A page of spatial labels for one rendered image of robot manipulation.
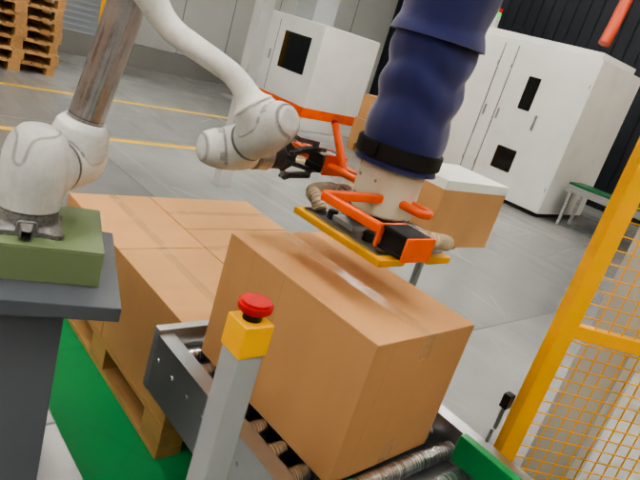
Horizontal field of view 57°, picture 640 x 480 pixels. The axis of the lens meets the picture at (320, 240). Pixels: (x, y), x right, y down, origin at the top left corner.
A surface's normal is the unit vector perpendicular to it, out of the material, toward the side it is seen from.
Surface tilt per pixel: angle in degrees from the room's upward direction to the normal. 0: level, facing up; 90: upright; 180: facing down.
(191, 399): 90
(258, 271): 90
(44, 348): 90
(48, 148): 66
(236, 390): 90
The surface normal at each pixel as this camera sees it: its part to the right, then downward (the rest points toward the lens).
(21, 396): 0.34, 0.40
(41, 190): 0.67, 0.40
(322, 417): -0.72, 0.02
